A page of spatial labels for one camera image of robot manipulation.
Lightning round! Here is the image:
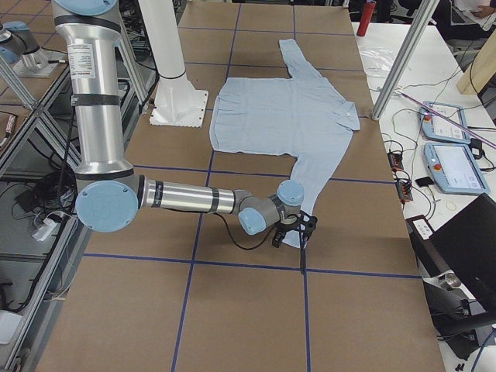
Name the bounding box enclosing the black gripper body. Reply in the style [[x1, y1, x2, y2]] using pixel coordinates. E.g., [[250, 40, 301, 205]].
[[274, 211, 318, 237]]

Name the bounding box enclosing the light blue button-up shirt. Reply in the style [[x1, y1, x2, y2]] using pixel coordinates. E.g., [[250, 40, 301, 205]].
[[209, 38, 361, 250]]

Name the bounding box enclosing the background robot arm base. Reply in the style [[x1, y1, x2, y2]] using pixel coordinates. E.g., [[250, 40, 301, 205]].
[[1, 21, 66, 78]]

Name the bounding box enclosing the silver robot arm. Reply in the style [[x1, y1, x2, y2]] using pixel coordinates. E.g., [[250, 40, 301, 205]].
[[52, 1, 317, 247]]

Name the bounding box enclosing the black labelled box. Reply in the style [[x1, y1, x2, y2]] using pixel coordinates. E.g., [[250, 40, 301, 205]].
[[405, 215, 450, 277]]

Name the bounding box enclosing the lower blue teach pendant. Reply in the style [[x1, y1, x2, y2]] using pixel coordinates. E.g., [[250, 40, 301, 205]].
[[424, 142, 491, 195]]

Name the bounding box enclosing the blue teach pendant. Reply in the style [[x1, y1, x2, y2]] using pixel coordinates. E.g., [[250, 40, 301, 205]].
[[424, 142, 491, 195], [420, 101, 470, 144]]

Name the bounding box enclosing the upper blue teach pendant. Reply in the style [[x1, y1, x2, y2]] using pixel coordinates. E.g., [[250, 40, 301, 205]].
[[420, 101, 470, 144]]

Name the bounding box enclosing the purple reacher grabber stick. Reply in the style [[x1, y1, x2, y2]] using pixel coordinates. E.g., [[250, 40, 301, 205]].
[[394, 89, 496, 149]]

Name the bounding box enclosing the black laptop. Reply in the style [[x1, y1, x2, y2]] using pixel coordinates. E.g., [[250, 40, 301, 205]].
[[430, 194, 495, 360]]

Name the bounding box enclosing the clear plastic bag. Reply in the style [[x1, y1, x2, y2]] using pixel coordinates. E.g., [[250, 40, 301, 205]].
[[359, 46, 395, 78]]

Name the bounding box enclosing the red bottle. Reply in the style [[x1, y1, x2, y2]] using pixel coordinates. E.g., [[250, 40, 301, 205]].
[[356, 0, 377, 37]]

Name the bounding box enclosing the wooden board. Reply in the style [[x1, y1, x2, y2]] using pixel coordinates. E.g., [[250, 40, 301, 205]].
[[456, 32, 496, 95]]

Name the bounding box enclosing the white power strip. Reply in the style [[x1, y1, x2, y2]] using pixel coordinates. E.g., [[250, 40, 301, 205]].
[[32, 211, 66, 241]]

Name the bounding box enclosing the seated person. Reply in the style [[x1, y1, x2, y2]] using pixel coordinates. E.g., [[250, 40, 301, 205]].
[[432, 1, 495, 41]]

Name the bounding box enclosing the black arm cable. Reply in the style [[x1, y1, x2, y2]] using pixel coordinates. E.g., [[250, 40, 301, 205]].
[[219, 212, 277, 250]]

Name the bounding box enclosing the white pedestal column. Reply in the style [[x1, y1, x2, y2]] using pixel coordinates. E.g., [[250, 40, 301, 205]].
[[139, 0, 208, 128]]

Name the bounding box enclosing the aluminium lattice frame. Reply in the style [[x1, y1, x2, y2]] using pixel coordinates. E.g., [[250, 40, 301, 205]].
[[0, 15, 156, 365]]

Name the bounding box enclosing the aluminium frame post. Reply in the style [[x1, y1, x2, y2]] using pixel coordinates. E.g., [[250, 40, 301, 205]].
[[371, 0, 439, 120]]

